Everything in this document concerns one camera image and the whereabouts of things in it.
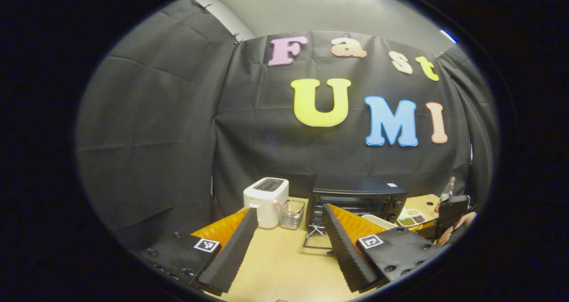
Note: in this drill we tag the white food tray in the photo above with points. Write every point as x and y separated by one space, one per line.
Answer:
378 221

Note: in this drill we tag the black electric oven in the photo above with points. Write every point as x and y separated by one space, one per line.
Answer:
355 197

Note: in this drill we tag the black backdrop cloth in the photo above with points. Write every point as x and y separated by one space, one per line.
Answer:
178 115

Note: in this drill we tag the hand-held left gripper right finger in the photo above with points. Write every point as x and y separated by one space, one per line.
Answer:
344 248

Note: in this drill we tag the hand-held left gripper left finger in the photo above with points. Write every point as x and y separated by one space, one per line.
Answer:
233 253

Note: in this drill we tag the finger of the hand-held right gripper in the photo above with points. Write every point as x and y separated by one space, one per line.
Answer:
426 231

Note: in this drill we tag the white divided bean dish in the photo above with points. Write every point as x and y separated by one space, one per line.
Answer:
412 218

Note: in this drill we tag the white toaster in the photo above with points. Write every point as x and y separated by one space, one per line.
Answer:
266 202

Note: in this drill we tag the small ceiling spotlight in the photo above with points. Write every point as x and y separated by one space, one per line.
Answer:
448 35

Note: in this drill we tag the clear plastic water bottle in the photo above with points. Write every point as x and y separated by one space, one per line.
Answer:
446 188

